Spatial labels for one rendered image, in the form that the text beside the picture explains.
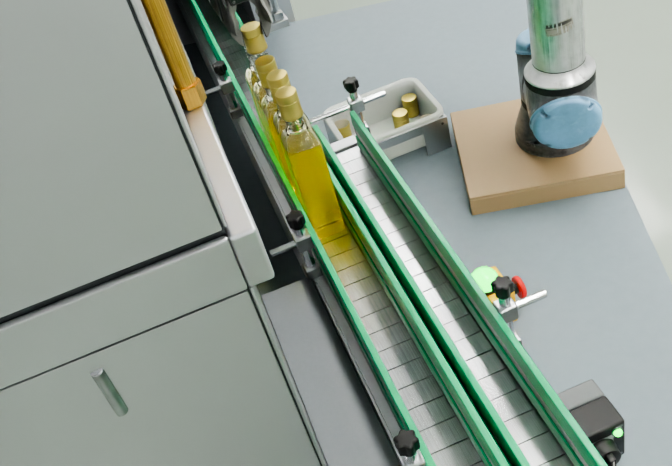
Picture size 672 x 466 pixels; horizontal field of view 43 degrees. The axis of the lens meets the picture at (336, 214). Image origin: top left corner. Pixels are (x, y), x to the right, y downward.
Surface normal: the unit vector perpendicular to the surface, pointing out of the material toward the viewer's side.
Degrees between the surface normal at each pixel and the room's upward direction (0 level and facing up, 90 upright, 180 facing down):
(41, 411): 90
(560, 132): 98
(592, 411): 0
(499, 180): 1
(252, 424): 90
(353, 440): 0
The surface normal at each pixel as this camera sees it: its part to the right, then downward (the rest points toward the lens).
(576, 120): 0.00, 0.76
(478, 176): -0.22, -0.73
